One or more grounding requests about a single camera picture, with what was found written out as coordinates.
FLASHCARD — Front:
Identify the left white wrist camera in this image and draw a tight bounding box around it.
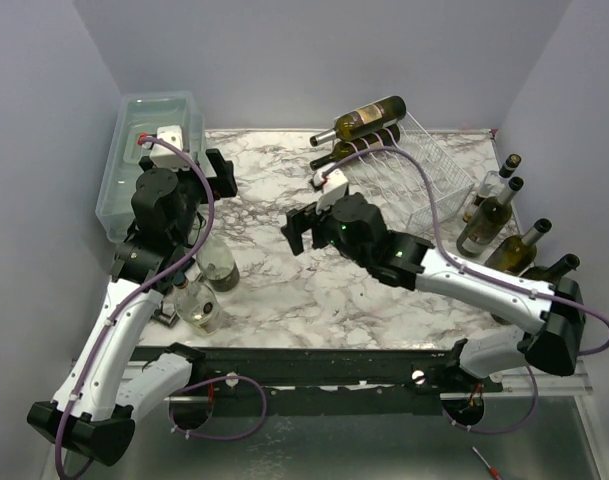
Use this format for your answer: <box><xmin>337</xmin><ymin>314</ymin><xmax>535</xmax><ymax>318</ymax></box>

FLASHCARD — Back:
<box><xmin>137</xmin><ymin>125</ymin><xmax>189</xmax><ymax>172</ymax></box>

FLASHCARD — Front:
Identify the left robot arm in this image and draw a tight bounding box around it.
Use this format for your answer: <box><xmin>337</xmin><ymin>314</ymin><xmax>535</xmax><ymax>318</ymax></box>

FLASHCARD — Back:
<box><xmin>27</xmin><ymin>149</ymin><xmax>237</xmax><ymax>466</ymax></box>

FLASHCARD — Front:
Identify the white wire wine rack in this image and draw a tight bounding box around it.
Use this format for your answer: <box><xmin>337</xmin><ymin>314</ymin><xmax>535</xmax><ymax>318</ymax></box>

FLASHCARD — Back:
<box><xmin>340</xmin><ymin>115</ymin><xmax>473</xmax><ymax>236</ymax></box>

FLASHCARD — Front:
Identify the green bottle silver foil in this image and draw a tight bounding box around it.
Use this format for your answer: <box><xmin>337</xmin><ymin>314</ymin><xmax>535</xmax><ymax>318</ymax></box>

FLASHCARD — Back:
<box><xmin>484</xmin><ymin>218</ymin><xmax>552</xmax><ymax>275</ymax></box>

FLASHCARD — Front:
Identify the green bottle with cream label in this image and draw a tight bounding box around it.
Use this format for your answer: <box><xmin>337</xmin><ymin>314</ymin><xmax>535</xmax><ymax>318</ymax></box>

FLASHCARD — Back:
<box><xmin>456</xmin><ymin>177</ymin><xmax>524</xmax><ymax>258</ymax></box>

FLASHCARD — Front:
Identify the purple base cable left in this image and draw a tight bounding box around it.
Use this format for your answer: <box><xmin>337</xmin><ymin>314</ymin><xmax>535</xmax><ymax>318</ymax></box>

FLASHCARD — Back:
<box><xmin>169</xmin><ymin>373</ymin><xmax>268</xmax><ymax>442</ymax></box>

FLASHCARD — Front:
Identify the clear corked liquor bottle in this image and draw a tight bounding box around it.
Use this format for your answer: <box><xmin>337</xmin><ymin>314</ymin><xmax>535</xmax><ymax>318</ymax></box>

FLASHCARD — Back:
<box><xmin>173</xmin><ymin>273</ymin><xmax>222</xmax><ymax>336</ymax></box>

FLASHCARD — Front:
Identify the tall clear glass bottle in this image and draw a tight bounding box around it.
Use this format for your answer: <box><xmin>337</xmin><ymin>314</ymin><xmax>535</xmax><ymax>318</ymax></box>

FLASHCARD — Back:
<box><xmin>195</xmin><ymin>230</ymin><xmax>240</xmax><ymax>293</ymax></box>

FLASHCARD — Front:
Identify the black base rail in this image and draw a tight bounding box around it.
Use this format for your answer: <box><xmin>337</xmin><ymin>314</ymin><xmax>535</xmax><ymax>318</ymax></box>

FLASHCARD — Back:
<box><xmin>131</xmin><ymin>343</ymin><xmax>500</xmax><ymax>416</ymax></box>

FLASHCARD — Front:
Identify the wine bottle on rack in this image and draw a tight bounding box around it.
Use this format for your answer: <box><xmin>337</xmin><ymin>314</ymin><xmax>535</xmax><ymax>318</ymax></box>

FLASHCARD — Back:
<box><xmin>309</xmin><ymin>95</ymin><xmax>407</xmax><ymax>147</ymax></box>

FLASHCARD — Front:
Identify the clear plastic storage bin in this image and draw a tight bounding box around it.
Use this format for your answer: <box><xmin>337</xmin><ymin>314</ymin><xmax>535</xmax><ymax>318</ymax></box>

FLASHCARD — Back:
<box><xmin>95</xmin><ymin>91</ymin><xmax>214</xmax><ymax>244</ymax></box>

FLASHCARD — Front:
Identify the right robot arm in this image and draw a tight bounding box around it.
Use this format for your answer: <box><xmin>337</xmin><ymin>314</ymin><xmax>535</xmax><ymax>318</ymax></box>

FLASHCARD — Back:
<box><xmin>281</xmin><ymin>193</ymin><xmax>585</xmax><ymax>392</ymax></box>

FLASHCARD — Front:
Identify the clear bottle black cap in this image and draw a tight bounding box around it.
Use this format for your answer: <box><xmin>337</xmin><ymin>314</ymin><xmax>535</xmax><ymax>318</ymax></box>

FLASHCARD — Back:
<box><xmin>462</xmin><ymin>153</ymin><xmax>522</xmax><ymax>223</ymax></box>

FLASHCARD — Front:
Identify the small black metal stand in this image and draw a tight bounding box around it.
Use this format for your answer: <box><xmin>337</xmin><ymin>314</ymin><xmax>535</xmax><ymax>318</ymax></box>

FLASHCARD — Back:
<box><xmin>151</xmin><ymin>280</ymin><xmax>188</xmax><ymax>329</ymax></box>

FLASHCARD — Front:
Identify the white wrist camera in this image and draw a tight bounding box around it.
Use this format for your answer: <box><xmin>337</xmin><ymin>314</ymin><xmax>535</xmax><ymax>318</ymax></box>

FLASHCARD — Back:
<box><xmin>312</xmin><ymin>169</ymin><xmax>349</xmax><ymax>214</ymax></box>
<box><xmin>137</xmin><ymin>125</ymin><xmax>189</xmax><ymax>172</ymax></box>

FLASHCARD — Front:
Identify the red handled screwdriver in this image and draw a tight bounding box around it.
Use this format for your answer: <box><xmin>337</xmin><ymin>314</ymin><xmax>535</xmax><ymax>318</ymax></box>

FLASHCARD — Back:
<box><xmin>472</xmin><ymin>447</ymin><xmax>502</xmax><ymax>480</ymax></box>

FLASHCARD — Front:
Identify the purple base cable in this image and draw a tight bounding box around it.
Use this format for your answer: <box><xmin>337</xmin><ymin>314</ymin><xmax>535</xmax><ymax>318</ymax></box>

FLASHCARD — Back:
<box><xmin>169</xmin><ymin>373</ymin><xmax>268</xmax><ymax>442</ymax></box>
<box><xmin>441</xmin><ymin>362</ymin><xmax>543</xmax><ymax>436</ymax></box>

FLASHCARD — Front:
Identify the dark green front bottle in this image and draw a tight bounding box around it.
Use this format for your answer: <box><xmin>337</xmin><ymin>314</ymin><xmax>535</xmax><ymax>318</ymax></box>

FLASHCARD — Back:
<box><xmin>489</xmin><ymin>253</ymin><xmax>581</xmax><ymax>326</ymax></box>

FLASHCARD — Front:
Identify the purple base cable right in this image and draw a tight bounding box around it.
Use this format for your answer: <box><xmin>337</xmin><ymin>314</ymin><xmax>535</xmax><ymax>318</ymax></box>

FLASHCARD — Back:
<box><xmin>441</xmin><ymin>362</ymin><xmax>543</xmax><ymax>436</ymax></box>

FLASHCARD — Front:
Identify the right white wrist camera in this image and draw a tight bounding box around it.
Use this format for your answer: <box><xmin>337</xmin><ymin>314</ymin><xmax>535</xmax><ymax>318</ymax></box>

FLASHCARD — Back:
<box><xmin>312</xmin><ymin>169</ymin><xmax>349</xmax><ymax>214</ymax></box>

